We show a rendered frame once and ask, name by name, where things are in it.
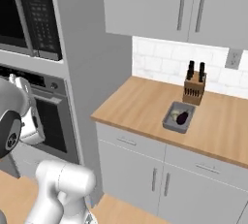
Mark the grey cupboard door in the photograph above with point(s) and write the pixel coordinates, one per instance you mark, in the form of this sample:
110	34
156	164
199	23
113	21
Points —
129	176
206	202
145	5
226	8

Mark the grey lower cupboard door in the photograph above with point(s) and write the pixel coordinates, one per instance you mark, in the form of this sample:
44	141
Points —
206	202
129	176

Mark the black built-in oven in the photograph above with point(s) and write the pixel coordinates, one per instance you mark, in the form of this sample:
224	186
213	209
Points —
55	127

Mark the grey wall outlet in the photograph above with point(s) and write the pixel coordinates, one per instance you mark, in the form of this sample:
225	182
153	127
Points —
233	58

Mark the wooden knife block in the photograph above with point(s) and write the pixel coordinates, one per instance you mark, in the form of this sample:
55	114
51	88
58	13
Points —
193	89

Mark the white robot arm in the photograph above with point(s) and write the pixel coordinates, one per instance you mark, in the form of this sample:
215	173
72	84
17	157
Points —
61	182

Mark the grey tall appliance cabinet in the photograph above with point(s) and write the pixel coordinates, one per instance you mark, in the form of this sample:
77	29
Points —
93	72

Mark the grey drawer front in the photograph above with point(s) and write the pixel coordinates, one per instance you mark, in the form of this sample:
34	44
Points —
145	144
232	173

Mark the black microwave oven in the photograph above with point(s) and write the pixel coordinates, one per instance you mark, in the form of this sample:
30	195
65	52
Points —
19	14

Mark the silver oven knob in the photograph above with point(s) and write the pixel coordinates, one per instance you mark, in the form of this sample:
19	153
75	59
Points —
54	85

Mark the pale mushroom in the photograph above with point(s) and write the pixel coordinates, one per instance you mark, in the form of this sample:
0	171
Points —
174	114

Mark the grey vegetable container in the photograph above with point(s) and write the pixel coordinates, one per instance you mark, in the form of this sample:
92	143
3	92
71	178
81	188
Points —
169	122

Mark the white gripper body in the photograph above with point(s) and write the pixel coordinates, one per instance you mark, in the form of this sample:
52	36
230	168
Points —
32	131

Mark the grey upper cupboard door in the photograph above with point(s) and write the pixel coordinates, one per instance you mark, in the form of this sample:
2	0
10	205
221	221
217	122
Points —
226	8
145	5

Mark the purple eggplant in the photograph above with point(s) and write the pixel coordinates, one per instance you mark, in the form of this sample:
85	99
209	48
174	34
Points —
182	118

